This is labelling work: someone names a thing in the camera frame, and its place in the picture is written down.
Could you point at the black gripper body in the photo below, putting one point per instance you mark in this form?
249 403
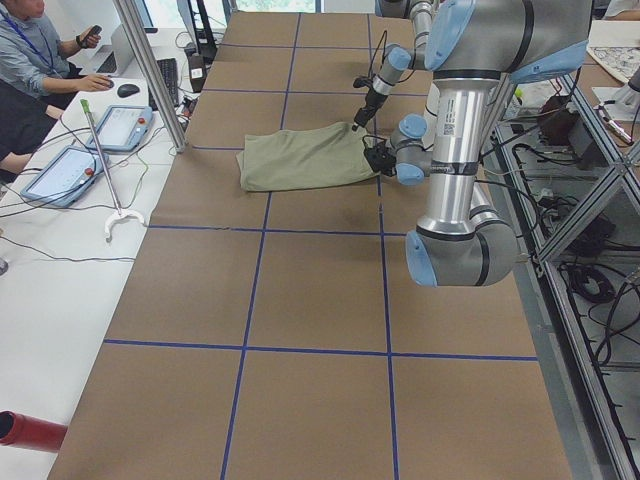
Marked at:
369 104
384 161

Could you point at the olive green long-sleeve shirt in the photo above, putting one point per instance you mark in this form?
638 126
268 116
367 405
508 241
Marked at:
309 159

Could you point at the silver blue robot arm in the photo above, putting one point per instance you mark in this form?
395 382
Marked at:
395 58
472 49

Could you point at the black keyboard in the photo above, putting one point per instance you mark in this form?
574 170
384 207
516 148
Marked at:
168 69

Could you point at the far blue teach pendant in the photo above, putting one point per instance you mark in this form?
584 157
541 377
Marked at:
122 127

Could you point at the blue teach pendant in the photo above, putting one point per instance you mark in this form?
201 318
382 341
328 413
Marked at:
65 178
122 127

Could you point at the silver laptop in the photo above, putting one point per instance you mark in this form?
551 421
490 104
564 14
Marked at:
114 59

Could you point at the near blue teach pendant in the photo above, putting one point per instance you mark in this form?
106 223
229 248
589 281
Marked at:
65 178

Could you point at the person in blue shirt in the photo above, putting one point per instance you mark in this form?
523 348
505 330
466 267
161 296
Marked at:
35 61

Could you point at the red bottle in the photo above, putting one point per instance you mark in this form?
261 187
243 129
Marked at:
26 432

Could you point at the aluminium frame post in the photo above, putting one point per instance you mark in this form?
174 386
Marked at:
143 53

